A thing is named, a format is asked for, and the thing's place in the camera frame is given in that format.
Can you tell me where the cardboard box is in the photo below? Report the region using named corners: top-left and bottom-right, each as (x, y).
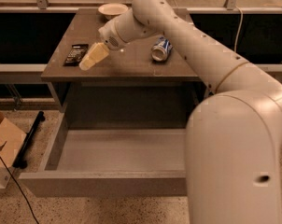
top-left (0, 111), bottom-right (26, 189)

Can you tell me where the black bar on floor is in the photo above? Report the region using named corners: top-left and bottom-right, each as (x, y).
top-left (13, 111), bottom-right (46, 169)

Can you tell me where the blue crushed soda can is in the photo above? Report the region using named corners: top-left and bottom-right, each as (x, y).
top-left (151, 36), bottom-right (173, 62)

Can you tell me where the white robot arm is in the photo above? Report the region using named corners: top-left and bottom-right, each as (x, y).
top-left (79, 0), bottom-right (282, 224)

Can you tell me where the black cable on floor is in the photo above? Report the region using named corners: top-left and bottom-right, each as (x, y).
top-left (0, 144), bottom-right (41, 224)

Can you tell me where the white hanging cable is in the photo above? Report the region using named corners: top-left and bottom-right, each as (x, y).
top-left (233, 7), bottom-right (244, 53)

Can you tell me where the white ceramic bowl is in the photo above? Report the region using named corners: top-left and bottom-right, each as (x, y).
top-left (98, 3), bottom-right (128, 20)

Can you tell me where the grey drawer cabinet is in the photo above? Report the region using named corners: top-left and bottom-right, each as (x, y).
top-left (41, 8), bottom-right (207, 130)

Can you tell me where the open grey top drawer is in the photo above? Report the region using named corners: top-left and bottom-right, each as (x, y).
top-left (18, 87), bottom-right (191, 199)

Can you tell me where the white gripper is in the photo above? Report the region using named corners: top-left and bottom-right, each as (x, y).
top-left (78, 22), bottom-right (122, 71)

